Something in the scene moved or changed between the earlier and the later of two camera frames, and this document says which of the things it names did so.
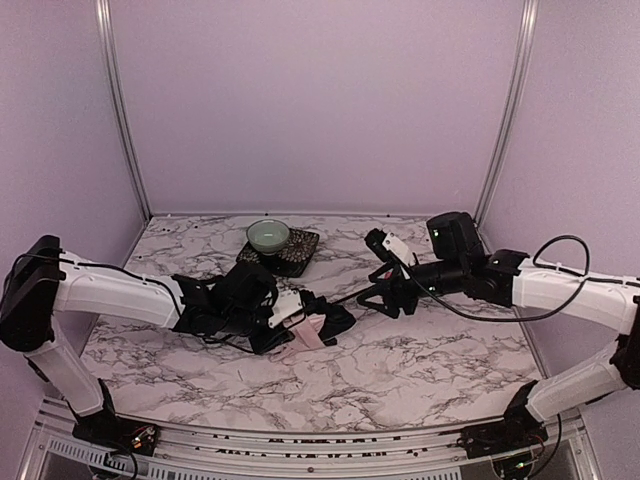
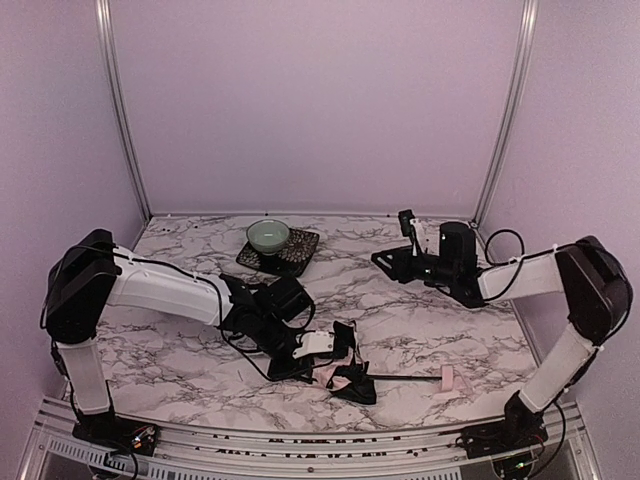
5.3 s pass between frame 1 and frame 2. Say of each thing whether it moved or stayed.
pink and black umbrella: moved
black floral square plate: stayed
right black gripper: moved
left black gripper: moved
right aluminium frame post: stayed
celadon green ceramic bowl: stayed
